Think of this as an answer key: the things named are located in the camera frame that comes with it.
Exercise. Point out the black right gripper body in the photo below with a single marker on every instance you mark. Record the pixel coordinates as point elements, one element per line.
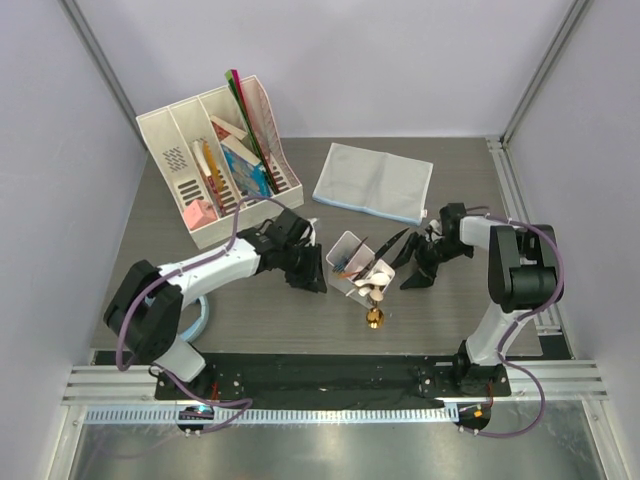
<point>438,251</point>

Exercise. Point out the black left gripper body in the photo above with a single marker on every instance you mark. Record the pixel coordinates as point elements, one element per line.
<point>301,264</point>

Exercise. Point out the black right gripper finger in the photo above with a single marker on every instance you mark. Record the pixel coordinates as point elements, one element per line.
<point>421,278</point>
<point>408,249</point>

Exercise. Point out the silver table knife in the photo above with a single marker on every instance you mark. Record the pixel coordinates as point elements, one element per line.
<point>379,254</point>

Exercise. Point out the white ceramic spoon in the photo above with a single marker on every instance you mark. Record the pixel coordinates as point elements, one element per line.
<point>362,291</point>
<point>378,279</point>

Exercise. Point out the white utensil container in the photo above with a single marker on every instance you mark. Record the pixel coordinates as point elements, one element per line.
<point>349,243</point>

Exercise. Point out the grey cloth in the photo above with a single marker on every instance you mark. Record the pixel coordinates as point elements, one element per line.
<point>376,183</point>

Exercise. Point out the gold metal spoon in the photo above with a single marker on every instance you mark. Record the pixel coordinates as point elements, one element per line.
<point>375,317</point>

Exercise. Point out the white desktop file organizer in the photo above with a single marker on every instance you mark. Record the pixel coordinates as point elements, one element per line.
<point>169,131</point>

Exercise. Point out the beige wooden spoon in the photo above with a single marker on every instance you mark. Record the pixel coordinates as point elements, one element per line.
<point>376,295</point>

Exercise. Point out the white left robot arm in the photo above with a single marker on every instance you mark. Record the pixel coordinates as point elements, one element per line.
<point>145,311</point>

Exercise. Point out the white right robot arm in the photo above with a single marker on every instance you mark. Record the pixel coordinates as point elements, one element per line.
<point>525,276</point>

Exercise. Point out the blue plastic fork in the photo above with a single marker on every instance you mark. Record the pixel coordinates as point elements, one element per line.
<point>340,266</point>

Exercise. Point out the blue illustrated book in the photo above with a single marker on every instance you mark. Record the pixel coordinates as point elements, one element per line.
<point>246,168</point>

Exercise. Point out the light blue headphones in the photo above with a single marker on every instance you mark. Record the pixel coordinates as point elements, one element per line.
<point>197,320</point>

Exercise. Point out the pink box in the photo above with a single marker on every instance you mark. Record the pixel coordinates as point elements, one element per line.
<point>199,214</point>

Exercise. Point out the red striped book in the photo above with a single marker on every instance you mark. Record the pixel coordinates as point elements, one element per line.
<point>204,159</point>

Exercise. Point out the green plastic folder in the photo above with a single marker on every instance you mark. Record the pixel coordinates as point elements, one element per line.
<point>234,84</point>

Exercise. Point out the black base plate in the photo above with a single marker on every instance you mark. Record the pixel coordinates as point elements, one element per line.
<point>299,381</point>

